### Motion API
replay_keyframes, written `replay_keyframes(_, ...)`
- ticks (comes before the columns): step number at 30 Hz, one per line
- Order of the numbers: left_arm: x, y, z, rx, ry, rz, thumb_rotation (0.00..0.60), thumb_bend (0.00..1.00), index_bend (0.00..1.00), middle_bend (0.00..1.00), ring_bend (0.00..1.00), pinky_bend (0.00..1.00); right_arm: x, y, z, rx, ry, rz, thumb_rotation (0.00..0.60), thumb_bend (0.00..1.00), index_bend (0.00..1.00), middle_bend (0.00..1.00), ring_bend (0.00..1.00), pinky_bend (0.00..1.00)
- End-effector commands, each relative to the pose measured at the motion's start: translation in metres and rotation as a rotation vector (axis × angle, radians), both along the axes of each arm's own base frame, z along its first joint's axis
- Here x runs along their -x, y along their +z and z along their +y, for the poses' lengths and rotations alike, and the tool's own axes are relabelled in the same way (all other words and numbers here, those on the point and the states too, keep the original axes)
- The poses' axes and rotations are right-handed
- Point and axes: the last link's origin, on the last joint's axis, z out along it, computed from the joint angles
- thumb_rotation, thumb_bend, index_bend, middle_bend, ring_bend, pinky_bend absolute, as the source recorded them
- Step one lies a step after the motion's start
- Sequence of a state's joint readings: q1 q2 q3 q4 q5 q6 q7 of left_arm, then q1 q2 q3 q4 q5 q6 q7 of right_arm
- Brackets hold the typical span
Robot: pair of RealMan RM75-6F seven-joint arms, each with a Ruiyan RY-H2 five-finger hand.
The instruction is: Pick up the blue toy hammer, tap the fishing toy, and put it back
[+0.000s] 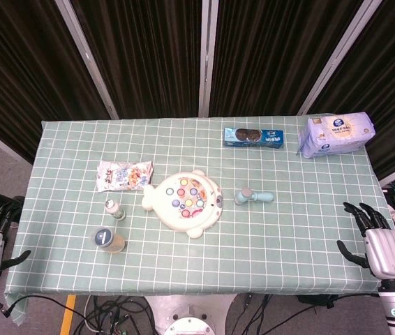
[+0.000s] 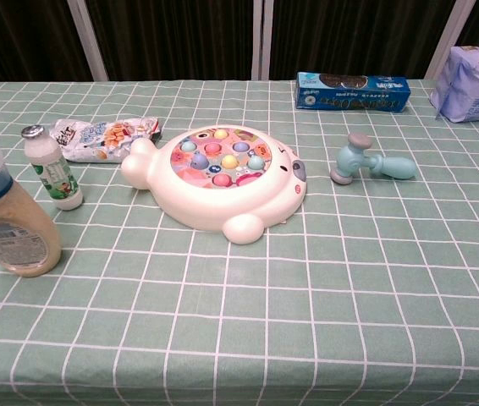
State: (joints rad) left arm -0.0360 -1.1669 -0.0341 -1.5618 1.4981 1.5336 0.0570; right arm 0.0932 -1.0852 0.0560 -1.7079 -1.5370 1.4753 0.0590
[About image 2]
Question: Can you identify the light blue toy hammer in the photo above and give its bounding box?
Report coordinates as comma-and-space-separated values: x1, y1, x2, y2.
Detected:
330, 132, 418, 186

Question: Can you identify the whack-a-mole toy board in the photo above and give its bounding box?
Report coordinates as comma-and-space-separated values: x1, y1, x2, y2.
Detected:
120, 124, 308, 245

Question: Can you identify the green checked tablecloth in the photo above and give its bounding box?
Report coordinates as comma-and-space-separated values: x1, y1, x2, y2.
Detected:
0, 79, 479, 406

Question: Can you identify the blue cookie box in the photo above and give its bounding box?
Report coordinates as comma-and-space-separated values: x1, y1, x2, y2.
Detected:
295, 71, 412, 113

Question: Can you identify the white snack bag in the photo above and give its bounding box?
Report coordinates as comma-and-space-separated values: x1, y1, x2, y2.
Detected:
49, 118, 162, 164

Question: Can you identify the small white milk bottle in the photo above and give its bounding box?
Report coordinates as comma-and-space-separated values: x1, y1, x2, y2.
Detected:
20, 124, 85, 211

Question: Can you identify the beige jar with blue lid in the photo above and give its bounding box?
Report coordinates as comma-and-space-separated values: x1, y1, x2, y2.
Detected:
0, 145, 63, 278

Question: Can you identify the grey partition post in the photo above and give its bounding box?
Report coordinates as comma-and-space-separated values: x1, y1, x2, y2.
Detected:
424, 0, 477, 80
66, 0, 109, 81
251, 0, 274, 81

